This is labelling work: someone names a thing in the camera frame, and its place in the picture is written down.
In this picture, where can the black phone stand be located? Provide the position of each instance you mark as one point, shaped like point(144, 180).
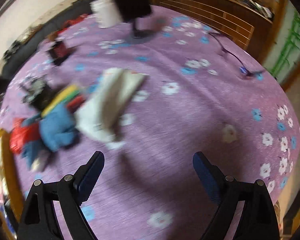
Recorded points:
point(131, 11)

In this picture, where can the black leather sofa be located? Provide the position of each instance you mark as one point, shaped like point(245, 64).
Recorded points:
point(27, 43)

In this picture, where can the white plastic jar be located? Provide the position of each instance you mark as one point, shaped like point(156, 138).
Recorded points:
point(106, 13)

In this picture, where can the blue cloth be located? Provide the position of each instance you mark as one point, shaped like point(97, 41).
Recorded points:
point(57, 130)

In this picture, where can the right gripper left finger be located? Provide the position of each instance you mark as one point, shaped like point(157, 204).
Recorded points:
point(87, 175)

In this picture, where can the red plastic bag ball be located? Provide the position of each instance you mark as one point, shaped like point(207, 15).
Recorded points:
point(23, 132)

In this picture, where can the white plastic bag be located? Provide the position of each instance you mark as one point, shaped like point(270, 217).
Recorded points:
point(97, 116)

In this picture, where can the black clamp device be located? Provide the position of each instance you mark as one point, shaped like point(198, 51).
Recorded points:
point(38, 94)

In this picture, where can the yellow green sponge pack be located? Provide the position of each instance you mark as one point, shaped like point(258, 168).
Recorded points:
point(71, 95)

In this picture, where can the red bags on sofa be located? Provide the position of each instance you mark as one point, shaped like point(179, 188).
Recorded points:
point(67, 24)

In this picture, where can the yellow-edged white foam tray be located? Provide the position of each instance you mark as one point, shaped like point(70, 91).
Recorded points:
point(11, 196)

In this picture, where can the wooden cabinet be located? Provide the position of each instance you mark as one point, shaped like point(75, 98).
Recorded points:
point(247, 28)

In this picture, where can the purple floral tablecloth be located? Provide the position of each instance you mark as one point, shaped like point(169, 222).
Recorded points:
point(201, 94)

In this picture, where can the black pen holder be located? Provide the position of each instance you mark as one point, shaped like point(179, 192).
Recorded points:
point(58, 50)

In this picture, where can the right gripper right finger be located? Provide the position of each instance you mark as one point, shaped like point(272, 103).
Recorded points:
point(211, 177)

